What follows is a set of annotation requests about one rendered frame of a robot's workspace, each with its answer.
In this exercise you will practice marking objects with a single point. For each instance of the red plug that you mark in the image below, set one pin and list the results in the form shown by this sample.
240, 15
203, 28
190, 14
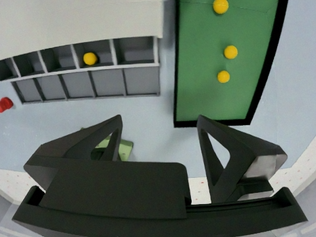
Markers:
5, 103

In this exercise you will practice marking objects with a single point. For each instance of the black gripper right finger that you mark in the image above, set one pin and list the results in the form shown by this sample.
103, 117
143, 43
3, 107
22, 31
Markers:
252, 159

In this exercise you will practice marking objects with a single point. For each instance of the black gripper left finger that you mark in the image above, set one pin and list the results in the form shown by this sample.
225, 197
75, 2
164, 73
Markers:
79, 144

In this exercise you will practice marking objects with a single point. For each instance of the yellow ball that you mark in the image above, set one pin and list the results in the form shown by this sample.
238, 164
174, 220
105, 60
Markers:
222, 76
219, 5
229, 51
89, 58

